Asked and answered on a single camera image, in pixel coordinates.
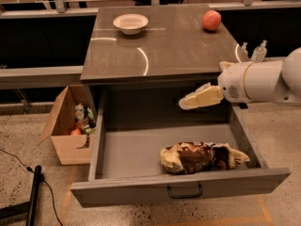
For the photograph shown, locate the white bottle in box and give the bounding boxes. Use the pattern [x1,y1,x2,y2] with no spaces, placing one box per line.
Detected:
[74,104,85,121]

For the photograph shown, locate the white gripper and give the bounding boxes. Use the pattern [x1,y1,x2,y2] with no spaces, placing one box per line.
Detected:
[179,61,252,110]

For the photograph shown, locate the black stand leg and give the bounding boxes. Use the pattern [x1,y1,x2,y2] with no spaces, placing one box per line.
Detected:
[0,165,43,226]

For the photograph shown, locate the brown chip bag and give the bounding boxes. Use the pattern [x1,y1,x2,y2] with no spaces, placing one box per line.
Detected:
[160,142,249,174]

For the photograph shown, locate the grey cabinet with top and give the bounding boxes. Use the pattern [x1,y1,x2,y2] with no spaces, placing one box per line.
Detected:
[81,4,248,111]

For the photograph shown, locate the orange fruit in box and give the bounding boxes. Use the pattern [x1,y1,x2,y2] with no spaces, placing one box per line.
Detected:
[71,129,82,136]

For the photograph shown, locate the black drawer handle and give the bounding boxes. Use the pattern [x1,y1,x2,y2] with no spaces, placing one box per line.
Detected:
[166,184,203,200]

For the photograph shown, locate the grey metal rail bench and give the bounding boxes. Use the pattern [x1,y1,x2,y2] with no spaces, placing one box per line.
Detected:
[0,66,83,89]

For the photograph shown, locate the open grey drawer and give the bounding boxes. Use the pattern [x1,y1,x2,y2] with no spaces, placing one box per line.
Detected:
[70,89,292,209]

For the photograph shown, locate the clear sanitizer bottle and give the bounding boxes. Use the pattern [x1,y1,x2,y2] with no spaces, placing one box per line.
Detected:
[251,40,267,63]

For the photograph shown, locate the cardboard box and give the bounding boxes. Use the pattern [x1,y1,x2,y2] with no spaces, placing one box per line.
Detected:
[39,85,94,165]

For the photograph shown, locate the red apple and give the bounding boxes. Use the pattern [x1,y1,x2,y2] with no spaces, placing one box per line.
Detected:
[201,10,221,31]

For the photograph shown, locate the white bowl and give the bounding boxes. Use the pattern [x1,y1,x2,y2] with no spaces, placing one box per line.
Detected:
[113,14,149,35]

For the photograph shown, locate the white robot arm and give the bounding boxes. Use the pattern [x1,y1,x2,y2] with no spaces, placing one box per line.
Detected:
[179,48,301,110]

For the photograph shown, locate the black floor cable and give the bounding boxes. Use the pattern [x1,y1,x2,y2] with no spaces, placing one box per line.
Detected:
[0,147,64,226]

